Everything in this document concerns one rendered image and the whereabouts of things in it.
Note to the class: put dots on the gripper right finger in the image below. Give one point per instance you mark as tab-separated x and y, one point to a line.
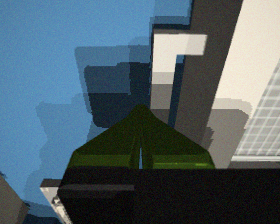
163	147

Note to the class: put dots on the clear multiwell plate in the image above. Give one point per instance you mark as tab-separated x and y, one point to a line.
261	140

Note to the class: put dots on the blue bench mat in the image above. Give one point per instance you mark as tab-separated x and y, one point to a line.
69	70

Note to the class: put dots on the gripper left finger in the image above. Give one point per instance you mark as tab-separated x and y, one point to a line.
117	146

